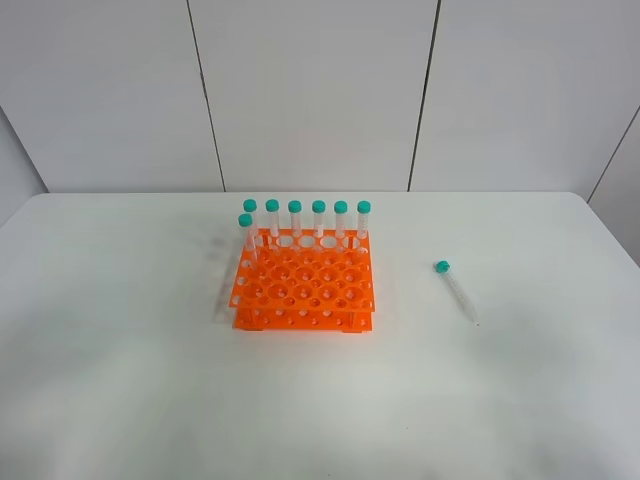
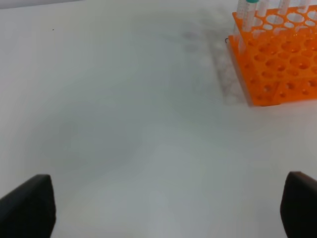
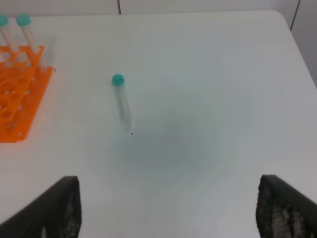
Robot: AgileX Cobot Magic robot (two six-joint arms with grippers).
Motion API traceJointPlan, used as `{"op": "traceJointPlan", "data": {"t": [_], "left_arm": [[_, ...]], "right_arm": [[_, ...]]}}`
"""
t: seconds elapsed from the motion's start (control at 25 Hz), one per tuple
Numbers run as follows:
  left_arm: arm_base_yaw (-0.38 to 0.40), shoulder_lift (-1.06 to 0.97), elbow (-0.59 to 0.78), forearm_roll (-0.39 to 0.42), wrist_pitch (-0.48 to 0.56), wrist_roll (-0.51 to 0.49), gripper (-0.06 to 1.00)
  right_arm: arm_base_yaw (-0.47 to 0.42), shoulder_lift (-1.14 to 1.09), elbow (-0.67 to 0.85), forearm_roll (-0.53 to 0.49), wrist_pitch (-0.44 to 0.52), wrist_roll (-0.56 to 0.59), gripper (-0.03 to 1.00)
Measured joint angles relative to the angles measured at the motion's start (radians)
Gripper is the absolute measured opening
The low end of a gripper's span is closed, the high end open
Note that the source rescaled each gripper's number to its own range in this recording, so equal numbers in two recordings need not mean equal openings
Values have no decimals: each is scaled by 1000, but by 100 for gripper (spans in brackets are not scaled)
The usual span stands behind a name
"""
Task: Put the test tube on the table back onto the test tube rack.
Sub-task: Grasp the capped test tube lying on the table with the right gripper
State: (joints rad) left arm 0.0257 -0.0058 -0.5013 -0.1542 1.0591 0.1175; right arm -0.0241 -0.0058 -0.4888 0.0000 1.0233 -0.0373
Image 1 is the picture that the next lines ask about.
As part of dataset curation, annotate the second-row left tube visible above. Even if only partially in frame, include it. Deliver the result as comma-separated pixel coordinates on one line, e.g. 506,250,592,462
238,213,258,267

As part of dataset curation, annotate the back-row tube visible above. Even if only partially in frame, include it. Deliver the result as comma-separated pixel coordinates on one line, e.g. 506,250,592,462
334,200,348,239
243,198,259,237
357,200,371,239
288,200,302,238
312,200,326,239
265,199,280,239

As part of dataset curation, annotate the back-row tube far right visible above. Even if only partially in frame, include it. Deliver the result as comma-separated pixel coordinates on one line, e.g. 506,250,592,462
357,200,371,239

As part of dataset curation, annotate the back-row tube far left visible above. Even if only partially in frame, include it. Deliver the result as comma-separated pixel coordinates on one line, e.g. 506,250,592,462
243,198,259,237

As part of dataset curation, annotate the orange test tube rack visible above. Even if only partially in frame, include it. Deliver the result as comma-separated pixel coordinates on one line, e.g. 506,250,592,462
229,228,375,333

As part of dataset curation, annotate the teal-capped test tube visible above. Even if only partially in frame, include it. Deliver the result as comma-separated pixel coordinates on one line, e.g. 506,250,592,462
433,260,480,326

